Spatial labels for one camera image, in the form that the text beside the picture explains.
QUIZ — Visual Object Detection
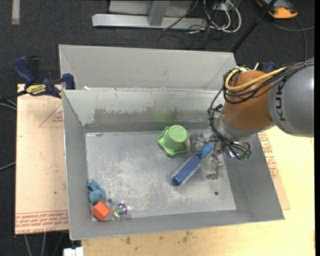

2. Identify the brown cardboard board, red print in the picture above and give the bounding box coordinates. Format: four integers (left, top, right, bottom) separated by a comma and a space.
14, 83, 291, 236

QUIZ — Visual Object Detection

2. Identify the orange cube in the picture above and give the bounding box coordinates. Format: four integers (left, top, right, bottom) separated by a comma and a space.
90, 200, 112, 222

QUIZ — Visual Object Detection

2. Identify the green plastic cup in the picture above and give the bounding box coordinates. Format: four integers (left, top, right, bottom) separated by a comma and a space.
157, 124, 189, 157

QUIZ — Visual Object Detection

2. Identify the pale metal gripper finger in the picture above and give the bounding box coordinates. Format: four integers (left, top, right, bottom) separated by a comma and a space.
209, 159, 218, 180
216, 160, 225, 179

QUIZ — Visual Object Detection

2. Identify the blue round hairbrush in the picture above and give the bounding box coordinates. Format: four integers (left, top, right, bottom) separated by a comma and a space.
171, 142, 215, 187

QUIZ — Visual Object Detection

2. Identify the iridescent ball in clear shell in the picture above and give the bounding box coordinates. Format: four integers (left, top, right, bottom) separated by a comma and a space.
110, 200, 132, 221

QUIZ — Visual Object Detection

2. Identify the grey metal bin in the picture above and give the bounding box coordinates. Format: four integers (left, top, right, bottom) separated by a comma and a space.
58, 44, 285, 241

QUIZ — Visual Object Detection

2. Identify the blue toy animal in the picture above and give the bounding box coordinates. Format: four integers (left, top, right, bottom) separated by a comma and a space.
86, 178, 107, 203

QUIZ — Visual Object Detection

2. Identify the clear glass cup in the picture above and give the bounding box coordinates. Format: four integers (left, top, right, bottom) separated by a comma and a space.
188, 133, 206, 154

